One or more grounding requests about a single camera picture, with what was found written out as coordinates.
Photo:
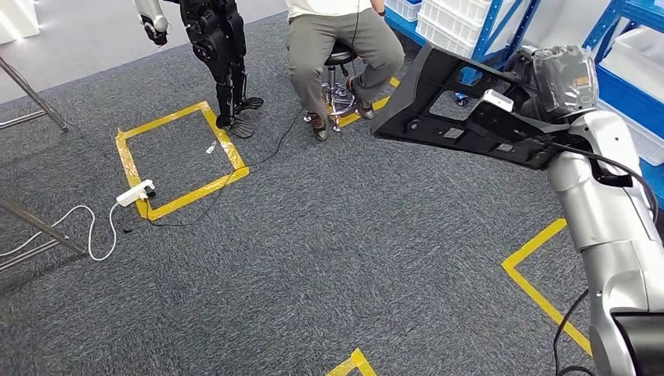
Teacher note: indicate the small white floor scrap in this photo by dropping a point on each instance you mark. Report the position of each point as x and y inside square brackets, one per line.
[211, 148]

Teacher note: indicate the person's forearm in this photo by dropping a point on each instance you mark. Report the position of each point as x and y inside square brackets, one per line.
[377, 4]

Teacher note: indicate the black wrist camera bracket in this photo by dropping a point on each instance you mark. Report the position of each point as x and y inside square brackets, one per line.
[498, 127]

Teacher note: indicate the blue plastic crate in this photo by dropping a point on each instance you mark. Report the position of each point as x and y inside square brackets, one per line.
[627, 98]

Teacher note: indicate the black humanoid robot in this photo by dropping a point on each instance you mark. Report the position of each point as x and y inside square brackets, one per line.
[218, 41]

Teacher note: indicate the black plastic panel part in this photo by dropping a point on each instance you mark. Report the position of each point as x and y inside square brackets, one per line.
[404, 98]

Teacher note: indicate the blue steel shelf rack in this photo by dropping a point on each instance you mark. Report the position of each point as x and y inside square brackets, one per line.
[402, 28]
[648, 8]

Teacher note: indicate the white power strip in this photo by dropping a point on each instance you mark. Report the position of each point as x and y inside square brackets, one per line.
[132, 194]

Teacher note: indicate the stainless steel table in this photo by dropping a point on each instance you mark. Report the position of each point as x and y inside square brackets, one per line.
[52, 232]

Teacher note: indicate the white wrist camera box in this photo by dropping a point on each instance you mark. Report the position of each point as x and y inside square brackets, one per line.
[498, 100]

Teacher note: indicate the person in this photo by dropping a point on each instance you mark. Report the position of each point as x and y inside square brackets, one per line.
[311, 52]

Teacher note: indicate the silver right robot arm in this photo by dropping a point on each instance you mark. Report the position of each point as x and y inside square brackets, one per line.
[596, 207]

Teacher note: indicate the yellow floor tape square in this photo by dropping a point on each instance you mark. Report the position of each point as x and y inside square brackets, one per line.
[207, 191]
[358, 363]

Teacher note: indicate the black chrome swivel stool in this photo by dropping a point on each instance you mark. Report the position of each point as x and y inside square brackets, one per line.
[340, 54]

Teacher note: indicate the white pedestal block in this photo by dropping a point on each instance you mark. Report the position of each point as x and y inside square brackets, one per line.
[18, 18]

